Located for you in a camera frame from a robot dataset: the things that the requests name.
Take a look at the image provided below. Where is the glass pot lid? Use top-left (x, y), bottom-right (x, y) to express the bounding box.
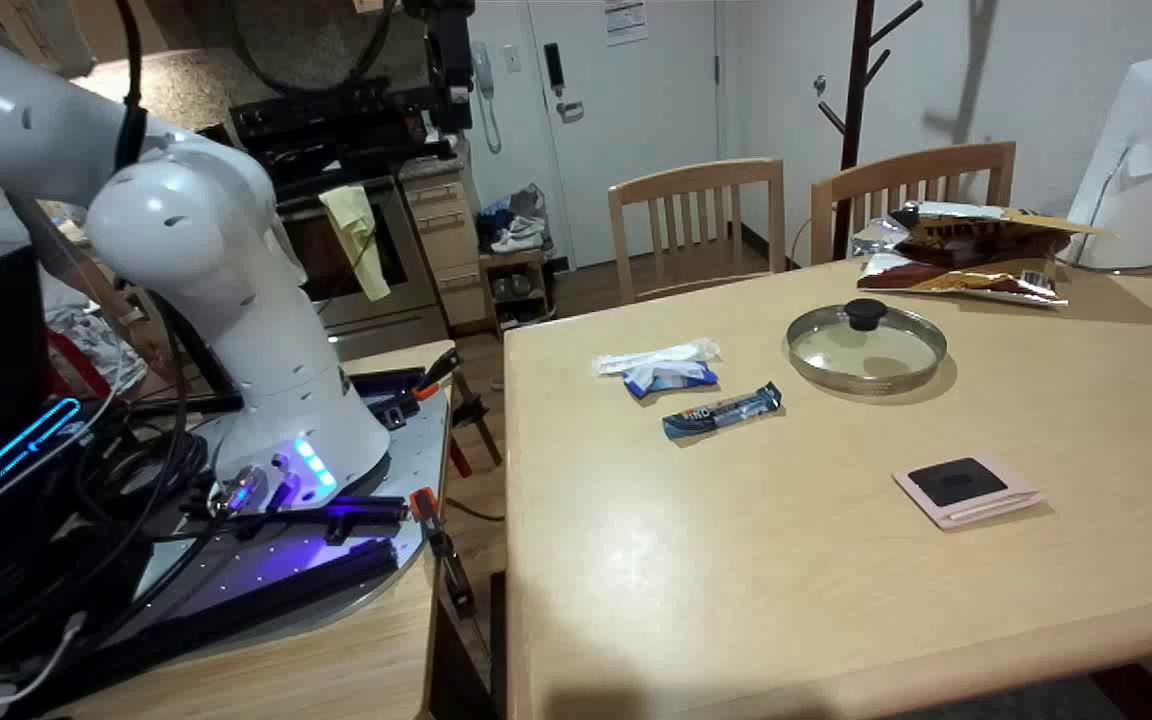
top-left (785, 295), bottom-right (948, 397)

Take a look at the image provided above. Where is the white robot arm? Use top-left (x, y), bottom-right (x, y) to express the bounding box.
top-left (0, 46), bottom-right (393, 507)

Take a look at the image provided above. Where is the white plastic-wrapped object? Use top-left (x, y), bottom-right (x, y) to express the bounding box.
top-left (590, 334), bottom-right (720, 377)

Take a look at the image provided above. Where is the blue sachet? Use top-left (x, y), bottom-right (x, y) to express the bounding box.
top-left (623, 361), bottom-right (715, 401)

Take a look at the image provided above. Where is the dark blue snack bar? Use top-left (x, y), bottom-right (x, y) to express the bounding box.
top-left (661, 378), bottom-right (785, 440)

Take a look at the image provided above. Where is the left wooden chair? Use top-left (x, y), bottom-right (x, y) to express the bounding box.
top-left (606, 154), bottom-right (789, 303)

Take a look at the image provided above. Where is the wooden chair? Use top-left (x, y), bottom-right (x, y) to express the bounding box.
top-left (606, 154), bottom-right (789, 303)
top-left (813, 139), bottom-right (1016, 265)

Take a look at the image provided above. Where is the yellow cloth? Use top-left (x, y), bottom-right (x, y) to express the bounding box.
top-left (319, 183), bottom-right (393, 300)

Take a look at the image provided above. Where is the dark wooden coat rack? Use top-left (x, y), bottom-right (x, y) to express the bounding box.
top-left (813, 0), bottom-right (923, 258)

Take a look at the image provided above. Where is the brown snack bag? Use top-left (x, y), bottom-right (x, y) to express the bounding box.
top-left (892, 199), bottom-right (1083, 268)

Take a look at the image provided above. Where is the pink square device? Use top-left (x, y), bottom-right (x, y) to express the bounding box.
top-left (896, 453), bottom-right (1040, 530)

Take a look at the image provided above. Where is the right wooden chair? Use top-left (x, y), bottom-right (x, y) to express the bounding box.
top-left (813, 139), bottom-right (1016, 265)

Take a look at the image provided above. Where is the white electric water boiler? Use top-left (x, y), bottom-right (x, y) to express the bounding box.
top-left (1063, 59), bottom-right (1152, 271)

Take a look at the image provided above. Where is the robot mounting base plate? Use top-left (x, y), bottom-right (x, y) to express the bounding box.
top-left (16, 383), bottom-right (452, 715)

